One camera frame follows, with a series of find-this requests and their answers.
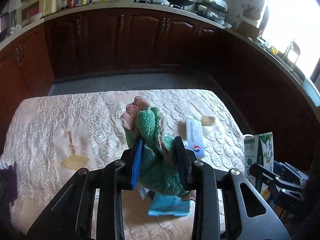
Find black wok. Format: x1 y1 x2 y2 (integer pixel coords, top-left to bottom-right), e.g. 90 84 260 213
167 0 193 7

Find black dish rack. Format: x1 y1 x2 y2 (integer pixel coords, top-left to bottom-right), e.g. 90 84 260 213
194 0 228 21

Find pink quilted table cover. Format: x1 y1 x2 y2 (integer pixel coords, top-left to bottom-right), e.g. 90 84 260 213
1 89 245 233

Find cardboard box on counter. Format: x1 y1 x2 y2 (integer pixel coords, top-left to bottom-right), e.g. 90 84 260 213
236 21 260 40

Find green terry cloth rag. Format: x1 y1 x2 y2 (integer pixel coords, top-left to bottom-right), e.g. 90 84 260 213
120 96 196 202

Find blue wet wipes pack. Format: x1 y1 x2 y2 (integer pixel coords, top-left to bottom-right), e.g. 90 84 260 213
148 193 190 217

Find cream microwave oven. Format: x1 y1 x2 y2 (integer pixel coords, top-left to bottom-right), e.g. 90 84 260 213
18 0 62 22

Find green white milk carton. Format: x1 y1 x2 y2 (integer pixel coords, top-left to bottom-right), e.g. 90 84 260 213
244 132 274 200

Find white toothpaste box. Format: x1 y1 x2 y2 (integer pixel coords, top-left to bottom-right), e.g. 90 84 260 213
186 119 204 158

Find dark wooden lower cabinets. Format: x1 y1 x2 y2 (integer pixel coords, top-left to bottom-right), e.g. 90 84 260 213
1 3 319 132

